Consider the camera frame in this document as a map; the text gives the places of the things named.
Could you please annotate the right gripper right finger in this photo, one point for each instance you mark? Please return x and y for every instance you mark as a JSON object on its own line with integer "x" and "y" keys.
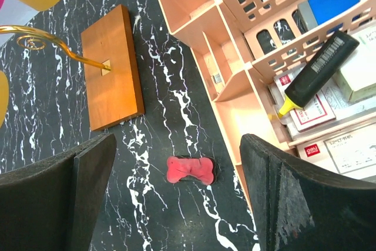
{"x": 299, "y": 206}

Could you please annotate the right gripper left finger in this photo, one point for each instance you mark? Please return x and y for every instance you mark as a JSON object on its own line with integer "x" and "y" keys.
{"x": 53, "y": 204}

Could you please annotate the yellow-base amber wine glass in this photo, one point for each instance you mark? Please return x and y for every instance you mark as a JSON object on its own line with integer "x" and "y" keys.
{"x": 4, "y": 96}

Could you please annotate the red bow hair clip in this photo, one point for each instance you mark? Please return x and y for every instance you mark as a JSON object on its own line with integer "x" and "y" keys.
{"x": 202, "y": 169}

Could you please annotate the black yellow highlighter marker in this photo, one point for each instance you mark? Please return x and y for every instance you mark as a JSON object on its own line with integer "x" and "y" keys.
{"x": 322, "y": 66}

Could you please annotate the pink desk organizer tray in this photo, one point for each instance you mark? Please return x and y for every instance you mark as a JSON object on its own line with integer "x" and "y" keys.
{"x": 239, "y": 47}

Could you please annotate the blue eraser block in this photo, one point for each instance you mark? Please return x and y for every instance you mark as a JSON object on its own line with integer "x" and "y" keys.
{"x": 316, "y": 12}

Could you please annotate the gold wire wine glass rack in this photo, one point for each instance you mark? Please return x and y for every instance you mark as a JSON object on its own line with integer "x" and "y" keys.
{"x": 111, "y": 73}

